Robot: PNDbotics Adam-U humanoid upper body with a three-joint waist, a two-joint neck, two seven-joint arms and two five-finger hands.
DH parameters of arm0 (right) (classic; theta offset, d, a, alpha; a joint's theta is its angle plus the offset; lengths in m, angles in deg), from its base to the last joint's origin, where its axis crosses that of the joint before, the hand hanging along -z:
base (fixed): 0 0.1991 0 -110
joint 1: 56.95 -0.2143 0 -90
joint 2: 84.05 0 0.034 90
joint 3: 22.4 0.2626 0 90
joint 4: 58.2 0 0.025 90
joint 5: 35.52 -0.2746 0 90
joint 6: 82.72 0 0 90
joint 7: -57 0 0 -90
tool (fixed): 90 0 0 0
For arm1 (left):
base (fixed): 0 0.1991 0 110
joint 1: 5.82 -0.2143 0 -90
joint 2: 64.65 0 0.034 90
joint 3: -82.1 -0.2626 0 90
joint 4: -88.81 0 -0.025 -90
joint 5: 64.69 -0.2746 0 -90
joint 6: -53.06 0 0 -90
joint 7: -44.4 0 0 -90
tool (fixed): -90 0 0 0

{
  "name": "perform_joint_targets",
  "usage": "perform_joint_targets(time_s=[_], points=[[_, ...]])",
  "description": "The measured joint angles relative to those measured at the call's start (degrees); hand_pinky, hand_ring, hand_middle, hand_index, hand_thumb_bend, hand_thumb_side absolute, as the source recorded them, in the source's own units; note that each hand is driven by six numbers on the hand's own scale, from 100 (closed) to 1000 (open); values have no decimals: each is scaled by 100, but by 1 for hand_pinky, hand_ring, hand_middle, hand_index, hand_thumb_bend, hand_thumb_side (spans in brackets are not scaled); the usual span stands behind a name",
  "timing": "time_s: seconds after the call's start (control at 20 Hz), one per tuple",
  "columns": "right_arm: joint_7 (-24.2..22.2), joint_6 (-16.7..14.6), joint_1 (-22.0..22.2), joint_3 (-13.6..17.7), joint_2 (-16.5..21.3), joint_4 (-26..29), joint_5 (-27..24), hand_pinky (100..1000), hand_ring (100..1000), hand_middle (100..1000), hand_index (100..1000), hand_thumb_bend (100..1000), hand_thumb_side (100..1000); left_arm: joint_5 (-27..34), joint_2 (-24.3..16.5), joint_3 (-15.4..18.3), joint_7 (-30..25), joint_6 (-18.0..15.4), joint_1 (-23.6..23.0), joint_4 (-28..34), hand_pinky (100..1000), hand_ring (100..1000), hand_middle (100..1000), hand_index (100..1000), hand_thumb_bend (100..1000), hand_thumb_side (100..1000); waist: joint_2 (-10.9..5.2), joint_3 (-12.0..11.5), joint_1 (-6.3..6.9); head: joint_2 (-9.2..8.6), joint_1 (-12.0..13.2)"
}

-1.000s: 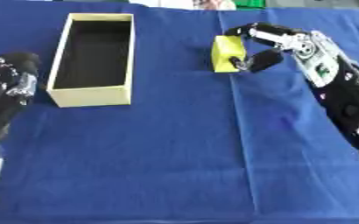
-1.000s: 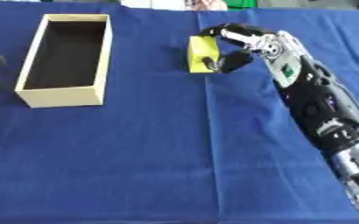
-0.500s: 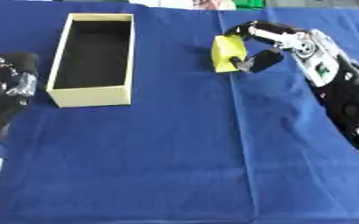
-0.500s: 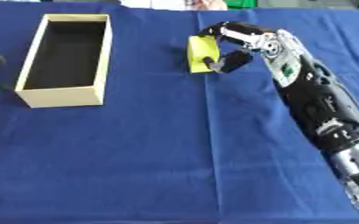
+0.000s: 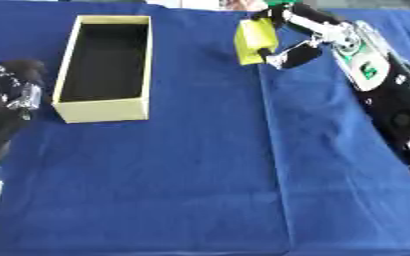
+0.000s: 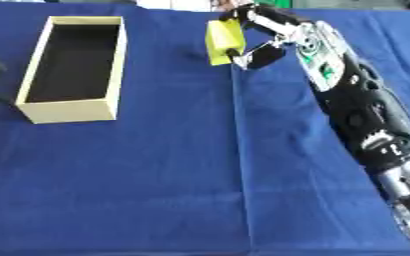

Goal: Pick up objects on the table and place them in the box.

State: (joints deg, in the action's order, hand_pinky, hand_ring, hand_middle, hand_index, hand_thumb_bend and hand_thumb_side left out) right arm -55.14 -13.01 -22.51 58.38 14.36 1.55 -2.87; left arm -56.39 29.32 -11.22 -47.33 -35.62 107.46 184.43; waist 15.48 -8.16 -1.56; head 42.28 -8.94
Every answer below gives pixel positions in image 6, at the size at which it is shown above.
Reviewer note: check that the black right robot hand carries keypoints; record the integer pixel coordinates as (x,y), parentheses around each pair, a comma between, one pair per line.
(267,55)

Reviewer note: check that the yellow rectangular block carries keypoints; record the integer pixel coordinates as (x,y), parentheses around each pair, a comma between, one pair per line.
(223,39)

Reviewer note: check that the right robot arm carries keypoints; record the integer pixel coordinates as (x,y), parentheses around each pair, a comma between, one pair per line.
(360,110)

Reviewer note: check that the tan cardboard box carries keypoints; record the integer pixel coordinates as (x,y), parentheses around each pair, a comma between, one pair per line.
(73,68)

